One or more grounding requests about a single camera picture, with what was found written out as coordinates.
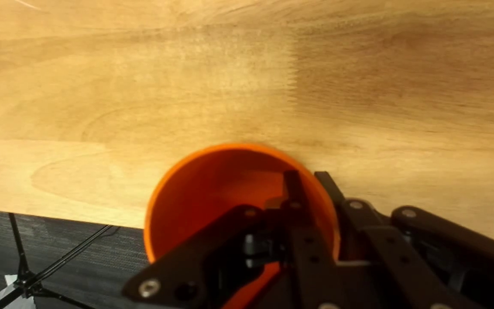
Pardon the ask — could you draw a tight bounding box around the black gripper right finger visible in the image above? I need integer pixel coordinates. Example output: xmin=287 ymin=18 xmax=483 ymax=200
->
xmin=315 ymin=169 xmax=494 ymax=309

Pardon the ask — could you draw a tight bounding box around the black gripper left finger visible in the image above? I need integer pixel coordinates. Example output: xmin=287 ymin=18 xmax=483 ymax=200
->
xmin=124 ymin=169 xmax=340 ymax=309

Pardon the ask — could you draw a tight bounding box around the orange plastic cup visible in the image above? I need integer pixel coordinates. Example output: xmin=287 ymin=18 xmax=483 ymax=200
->
xmin=143 ymin=140 xmax=342 ymax=309

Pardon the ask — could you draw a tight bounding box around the black light stand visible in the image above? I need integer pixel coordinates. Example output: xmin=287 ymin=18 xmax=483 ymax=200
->
xmin=0 ymin=211 xmax=121 ymax=309

